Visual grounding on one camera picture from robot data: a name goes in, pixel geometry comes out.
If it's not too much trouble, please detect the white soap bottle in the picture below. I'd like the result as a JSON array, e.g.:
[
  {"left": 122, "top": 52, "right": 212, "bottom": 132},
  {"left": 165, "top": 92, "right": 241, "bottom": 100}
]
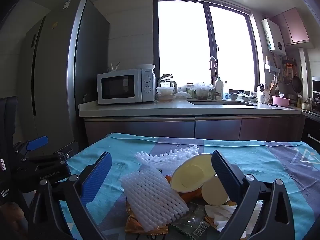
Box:
[{"left": 215, "top": 74, "right": 225, "bottom": 99}]

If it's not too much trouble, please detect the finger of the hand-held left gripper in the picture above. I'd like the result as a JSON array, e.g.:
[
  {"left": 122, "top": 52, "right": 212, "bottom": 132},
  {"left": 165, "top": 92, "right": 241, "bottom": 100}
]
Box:
[
  {"left": 15, "top": 135, "right": 49, "bottom": 158},
  {"left": 24, "top": 141, "right": 79, "bottom": 167}
]

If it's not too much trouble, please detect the white microwave oven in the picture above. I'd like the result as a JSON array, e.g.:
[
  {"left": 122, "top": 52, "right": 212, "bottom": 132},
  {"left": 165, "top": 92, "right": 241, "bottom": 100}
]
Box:
[{"left": 97, "top": 69, "right": 156, "bottom": 105}]

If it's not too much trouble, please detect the clear plastic food container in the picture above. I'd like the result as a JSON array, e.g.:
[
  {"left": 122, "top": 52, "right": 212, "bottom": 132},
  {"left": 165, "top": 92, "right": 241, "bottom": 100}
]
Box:
[{"left": 195, "top": 82, "right": 214, "bottom": 100}]

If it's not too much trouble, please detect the glass kettle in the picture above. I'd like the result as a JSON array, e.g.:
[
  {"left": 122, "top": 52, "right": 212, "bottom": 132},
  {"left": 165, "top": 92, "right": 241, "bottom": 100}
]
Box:
[{"left": 157, "top": 74, "right": 178, "bottom": 95}]

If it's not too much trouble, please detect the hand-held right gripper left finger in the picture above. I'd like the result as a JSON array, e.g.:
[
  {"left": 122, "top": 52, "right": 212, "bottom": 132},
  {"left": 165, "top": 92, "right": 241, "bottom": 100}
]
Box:
[{"left": 27, "top": 151, "right": 113, "bottom": 240}]

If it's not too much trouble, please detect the metal faucet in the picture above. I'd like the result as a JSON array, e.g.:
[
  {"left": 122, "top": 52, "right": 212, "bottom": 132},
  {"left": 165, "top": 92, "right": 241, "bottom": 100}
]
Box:
[{"left": 209, "top": 56, "right": 222, "bottom": 100}]

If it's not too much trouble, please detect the large white foam net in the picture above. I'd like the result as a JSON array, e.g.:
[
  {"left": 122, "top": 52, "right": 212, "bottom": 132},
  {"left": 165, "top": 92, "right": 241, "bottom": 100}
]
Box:
[{"left": 121, "top": 165, "right": 190, "bottom": 232}]

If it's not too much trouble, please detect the hanging frying pan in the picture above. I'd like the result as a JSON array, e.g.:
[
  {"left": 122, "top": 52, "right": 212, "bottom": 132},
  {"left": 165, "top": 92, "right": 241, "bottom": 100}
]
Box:
[{"left": 291, "top": 76, "right": 303, "bottom": 93}]

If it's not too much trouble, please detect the kitchen window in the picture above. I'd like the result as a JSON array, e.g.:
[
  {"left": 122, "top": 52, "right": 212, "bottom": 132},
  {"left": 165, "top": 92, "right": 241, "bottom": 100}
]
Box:
[{"left": 152, "top": 0, "right": 263, "bottom": 100}]

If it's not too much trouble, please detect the white tissue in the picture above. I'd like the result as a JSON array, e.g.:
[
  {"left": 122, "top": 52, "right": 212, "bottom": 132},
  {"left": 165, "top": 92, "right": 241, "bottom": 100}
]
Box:
[{"left": 205, "top": 204, "right": 240, "bottom": 232}]

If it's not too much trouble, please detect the kitchen counter with brown cabinets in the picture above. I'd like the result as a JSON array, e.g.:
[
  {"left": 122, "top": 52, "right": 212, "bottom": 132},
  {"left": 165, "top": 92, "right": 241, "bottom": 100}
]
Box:
[{"left": 78, "top": 97, "right": 320, "bottom": 148}]

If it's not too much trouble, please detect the grey refrigerator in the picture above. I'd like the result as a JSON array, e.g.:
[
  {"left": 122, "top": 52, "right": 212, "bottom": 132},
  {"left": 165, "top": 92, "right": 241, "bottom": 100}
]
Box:
[{"left": 16, "top": 0, "right": 110, "bottom": 150}]

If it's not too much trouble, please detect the person's left hand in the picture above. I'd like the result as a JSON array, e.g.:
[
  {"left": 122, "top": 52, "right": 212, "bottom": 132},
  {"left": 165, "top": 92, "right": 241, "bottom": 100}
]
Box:
[{"left": 0, "top": 201, "right": 25, "bottom": 240}]

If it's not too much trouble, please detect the ruffled white foam net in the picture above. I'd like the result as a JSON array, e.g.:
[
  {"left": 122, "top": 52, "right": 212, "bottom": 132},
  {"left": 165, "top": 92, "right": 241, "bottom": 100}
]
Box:
[{"left": 168, "top": 145, "right": 200, "bottom": 161}]

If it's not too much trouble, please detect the pink bowl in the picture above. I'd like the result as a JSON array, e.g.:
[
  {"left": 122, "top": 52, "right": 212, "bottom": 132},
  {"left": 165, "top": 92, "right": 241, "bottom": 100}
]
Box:
[{"left": 272, "top": 96, "right": 290, "bottom": 106}]

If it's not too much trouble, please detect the white water heater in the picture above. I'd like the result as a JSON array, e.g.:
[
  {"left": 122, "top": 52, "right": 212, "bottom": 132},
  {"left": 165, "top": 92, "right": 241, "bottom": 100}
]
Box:
[{"left": 261, "top": 17, "right": 287, "bottom": 55}]

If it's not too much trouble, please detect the gold snack wrapper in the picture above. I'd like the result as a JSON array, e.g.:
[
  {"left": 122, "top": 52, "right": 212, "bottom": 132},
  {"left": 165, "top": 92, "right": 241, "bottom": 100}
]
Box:
[{"left": 124, "top": 197, "right": 168, "bottom": 235}]

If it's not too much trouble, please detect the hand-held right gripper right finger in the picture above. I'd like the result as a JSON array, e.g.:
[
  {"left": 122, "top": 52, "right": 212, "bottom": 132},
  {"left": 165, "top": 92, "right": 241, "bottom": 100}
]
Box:
[{"left": 211, "top": 150, "right": 295, "bottom": 240}]

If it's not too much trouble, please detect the flat white foam net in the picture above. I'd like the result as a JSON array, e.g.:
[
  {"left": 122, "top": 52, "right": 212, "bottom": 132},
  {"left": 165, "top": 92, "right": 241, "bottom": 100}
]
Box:
[{"left": 135, "top": 151, "right": 173, "bottom": 167}]

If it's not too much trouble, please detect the teal and grey tablecloth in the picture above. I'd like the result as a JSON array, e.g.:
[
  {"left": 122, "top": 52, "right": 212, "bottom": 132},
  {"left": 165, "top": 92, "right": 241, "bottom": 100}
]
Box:
[{"left": 59, "top": 132, "right": 320, "bottom": 240}]

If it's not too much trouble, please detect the stack of plastic containers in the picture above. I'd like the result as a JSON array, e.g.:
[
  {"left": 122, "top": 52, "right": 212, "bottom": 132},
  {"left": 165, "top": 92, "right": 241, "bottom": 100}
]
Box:
[{"left": 156, "top": 86, "right": 175, "bottom": 102}]

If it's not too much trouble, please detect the dark plastic wrapper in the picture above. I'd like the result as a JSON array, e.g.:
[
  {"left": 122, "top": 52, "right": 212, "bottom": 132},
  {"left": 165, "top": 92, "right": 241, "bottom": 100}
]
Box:
[{"left": 170, "top": 202, "right": 218, "bottom": 239}]

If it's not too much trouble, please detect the black built-in oven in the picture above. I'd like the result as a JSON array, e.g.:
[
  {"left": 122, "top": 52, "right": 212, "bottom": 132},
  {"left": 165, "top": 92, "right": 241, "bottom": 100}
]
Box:
[{"left": 301, "top": 77, "right": 320, "bottom": 150}]

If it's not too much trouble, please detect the pink wall cabinet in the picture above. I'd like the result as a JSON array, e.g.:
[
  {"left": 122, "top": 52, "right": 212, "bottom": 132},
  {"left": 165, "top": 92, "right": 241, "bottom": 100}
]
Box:
[{"left": 271, "top": 7, "right": 310, "bottom": 46}]

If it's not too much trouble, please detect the yellow paper cup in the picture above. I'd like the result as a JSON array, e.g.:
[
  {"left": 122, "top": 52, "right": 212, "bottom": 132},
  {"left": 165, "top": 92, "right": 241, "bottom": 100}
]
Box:
[
  {"left": 171, "top": 153, "right": 215, "bottom": 192},
  {"left": 201, "top": 176, "right": 230, "bottom": 207}
]

